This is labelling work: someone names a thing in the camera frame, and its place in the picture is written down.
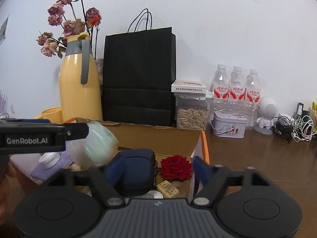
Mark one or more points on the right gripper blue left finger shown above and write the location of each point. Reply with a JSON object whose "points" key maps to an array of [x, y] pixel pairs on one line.
{"points": [[103, 181]]}

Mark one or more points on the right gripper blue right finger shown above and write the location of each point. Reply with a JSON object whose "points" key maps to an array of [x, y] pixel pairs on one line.
{"points": [[213, 179]]}

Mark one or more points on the dark blue case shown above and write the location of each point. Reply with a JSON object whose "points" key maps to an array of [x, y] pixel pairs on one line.
{"points": [[140, 170]]}

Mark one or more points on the red artificial rose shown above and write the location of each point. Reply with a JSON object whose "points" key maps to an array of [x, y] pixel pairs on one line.
{"points": [[176, 167]]}

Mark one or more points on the yellow white plush cat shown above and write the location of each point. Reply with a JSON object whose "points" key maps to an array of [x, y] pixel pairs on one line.
{"points": [[83, 189]]}

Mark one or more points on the purple knitted cloth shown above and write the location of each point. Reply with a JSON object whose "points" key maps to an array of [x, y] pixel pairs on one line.
{"points": [[39, 174]]}

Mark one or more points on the clear plastic ball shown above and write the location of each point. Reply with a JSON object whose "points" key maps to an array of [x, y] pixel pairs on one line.
{"points": [[98, 148]]}

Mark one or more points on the small white lid cup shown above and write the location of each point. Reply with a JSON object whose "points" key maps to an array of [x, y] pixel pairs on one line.
{"points": [[48, 160]]}

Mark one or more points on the yellow ceramic mug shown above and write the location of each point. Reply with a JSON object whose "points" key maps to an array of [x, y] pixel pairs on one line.
{"points": [[54, 115]]}

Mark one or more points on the red cardboard box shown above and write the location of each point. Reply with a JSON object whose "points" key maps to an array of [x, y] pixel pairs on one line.
{"points": [[163, 141]]}

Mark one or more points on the small white tin box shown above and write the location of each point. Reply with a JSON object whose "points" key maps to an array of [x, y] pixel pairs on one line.
{"points": [[228, 124]]}

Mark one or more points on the clear seed container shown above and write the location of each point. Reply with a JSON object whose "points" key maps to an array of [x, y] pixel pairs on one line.
{"points": [[192, 110]]}

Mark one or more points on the yellow thermos jug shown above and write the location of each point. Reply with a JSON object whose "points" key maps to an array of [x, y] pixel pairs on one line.
{"points": [[79, 83]]}

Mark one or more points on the left water bottle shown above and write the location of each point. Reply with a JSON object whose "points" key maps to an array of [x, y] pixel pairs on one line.
{"points": [[220, 90]]}

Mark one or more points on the water bottle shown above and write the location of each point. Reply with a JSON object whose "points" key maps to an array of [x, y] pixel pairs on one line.
{"points": [[220, 90], [236, 90], [253, 93]]}

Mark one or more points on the middle water bottle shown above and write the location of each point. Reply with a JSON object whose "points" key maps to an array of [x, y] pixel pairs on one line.
{"points": [[236, 90]]}

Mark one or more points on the white robot figurine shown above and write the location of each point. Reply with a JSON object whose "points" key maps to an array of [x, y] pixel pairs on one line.
{"points": [[267, 109]]}

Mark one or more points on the white red flat box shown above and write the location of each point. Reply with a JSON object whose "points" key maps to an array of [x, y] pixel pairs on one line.
{"points": [[188, 87]]}

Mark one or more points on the right water bottle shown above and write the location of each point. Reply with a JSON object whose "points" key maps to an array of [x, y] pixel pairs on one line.
{"points": [[253, 93]]}

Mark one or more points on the dried pink rose bouquet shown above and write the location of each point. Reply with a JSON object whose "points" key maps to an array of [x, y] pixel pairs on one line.
{"points": [[74, 19]]}

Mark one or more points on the black paper bag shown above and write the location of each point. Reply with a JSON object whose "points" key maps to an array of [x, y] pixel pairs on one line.
{"points": [[138, 70]]}

